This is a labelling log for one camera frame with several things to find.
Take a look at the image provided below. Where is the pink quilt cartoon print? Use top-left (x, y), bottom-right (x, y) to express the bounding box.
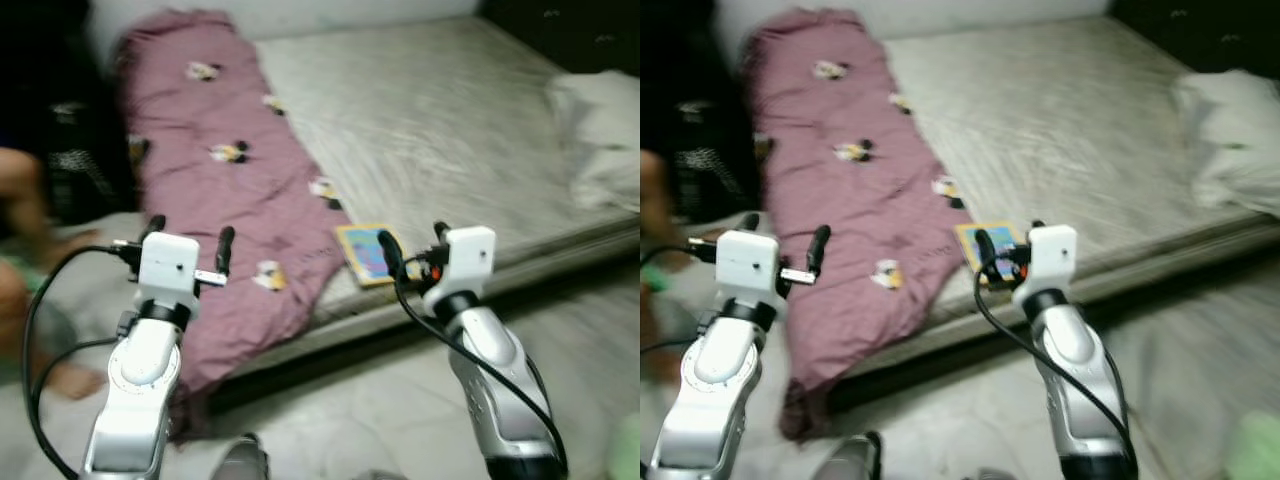
top-left (742, 8), bottom-right (969, 443)
top-left (113, 8), bottom-right (353, 443)

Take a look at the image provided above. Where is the beige pillow green tree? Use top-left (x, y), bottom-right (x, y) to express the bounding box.
top-left (1168, 68), bottom-right (1280, 219)
top-left (543, 68), bottom-right (641, 213)

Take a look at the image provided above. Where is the yellow blue children's book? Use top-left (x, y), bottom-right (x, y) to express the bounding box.
top-left (953, 221), bottom-right (1031, 288)
top-left (333, 222), bottom-right (423, 289)

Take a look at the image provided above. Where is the black patterned bag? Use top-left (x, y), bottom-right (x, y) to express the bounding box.
top-left (672, 95), bottom-right (763, 229)
top-left (45, 95), bottom-right (139, 229)

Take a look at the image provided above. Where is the white quilted mattress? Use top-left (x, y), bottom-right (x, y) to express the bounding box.
top-left (878, 14), bottom-right (1280, 379)
top-left (250, 14), bottom-right (641, 346)

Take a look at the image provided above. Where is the barefoot person in green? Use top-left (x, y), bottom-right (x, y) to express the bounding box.
top-left (640, 148), bottom-right (703, 389)
top-left (0, 145), bottom-right (106, 403)

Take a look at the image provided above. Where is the grey left robot leg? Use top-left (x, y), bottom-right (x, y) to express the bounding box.
top-left (208, 432), bottom-right (271, 480)
top-left (808, 430), bottom-right (885, 480)

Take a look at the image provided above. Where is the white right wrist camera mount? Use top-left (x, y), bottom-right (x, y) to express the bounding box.
top-left (1012, 223), bottom-right (1082, 303)
top-left (423, 225), bottom-right (499, 306)

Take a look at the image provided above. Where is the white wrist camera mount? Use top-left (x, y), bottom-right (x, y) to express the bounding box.
top-left (423, 225), bottom-right (499, 306)
top-left (714, 229), bottom-right (787, 323)
top-left (1012, 223), bottom-right (1082, 303)
top-left (135, 231), bottom-right (202, 321)

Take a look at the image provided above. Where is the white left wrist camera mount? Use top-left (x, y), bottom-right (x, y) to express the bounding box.
top-left (135, 231), bottom-right (202, 321)
top-left (714, 229), bottom-right (787, 323)

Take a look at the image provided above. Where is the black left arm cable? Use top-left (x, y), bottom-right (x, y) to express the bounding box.
top-left (20, 243), bottom-right (141, 479)
top-left (640, 238), bottom-right (721, 357)

